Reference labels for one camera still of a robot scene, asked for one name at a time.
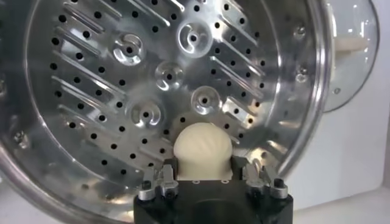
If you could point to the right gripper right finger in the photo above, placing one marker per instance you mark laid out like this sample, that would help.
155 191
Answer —
256 179

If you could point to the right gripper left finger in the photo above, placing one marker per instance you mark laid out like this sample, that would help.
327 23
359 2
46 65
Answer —
164 182

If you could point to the white steamed baozi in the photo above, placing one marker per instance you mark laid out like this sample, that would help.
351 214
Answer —
202 149

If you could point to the glass pot lid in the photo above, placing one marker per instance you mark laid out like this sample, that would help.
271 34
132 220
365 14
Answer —
353 27

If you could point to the stainless steel steamer basket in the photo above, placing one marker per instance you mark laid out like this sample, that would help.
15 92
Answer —
122 91

